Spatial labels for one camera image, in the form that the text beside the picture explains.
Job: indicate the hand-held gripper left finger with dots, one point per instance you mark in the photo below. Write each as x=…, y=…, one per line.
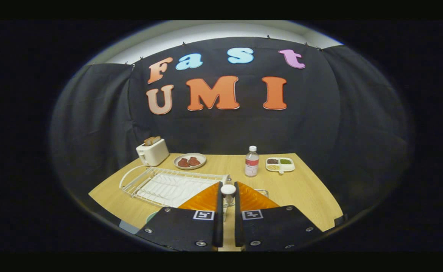
x=219, y=226

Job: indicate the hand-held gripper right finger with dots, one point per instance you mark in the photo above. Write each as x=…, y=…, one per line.
x=238, y=226

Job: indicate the pale green plate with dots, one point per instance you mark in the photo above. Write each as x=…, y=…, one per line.
x=151, y=218

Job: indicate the white plate with meat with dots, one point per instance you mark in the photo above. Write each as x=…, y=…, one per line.
x=202, y=160

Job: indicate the white divided dish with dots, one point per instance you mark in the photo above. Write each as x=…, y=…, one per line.
x=289, y=168

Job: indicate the clear bottle red label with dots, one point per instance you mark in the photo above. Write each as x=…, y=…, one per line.
x=251, y=166

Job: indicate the red meat piece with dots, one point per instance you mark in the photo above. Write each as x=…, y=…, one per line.
x=194, y=161
x=183, y=163

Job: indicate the green peas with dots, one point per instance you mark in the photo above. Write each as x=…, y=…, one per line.
x=285, y=161

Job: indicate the white toaster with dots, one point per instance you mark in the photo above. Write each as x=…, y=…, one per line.
x=155, y=153

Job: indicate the toast slice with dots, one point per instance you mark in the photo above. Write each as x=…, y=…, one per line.
x=156, y=139
x=148, y=141

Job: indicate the black backdrop cloth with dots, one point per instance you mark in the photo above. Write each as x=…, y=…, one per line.
x=319, y=124

